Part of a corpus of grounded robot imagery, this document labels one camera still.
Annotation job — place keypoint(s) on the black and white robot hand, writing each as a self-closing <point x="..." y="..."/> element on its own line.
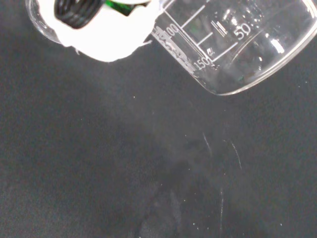
<point x="106" y="37"/>

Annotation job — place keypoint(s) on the clear empty glass beaker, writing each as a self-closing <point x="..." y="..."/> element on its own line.
<point x="40" y="23"/>

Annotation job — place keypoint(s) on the black bench cloth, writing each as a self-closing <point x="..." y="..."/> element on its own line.
<point x="99" y="148"/>

